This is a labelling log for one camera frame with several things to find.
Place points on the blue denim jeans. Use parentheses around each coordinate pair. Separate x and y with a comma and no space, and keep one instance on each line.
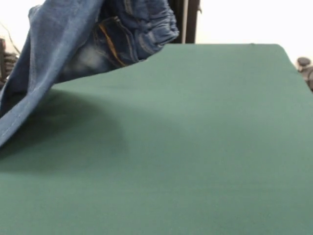
(49,61)

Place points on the dark green table cloth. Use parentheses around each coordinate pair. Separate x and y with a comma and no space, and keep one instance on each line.
(171,171)

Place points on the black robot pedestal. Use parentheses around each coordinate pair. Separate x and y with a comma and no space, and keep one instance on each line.
(192,24)

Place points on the black wheeled stand base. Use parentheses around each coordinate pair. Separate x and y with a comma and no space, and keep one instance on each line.
(7,63)
(304,62)

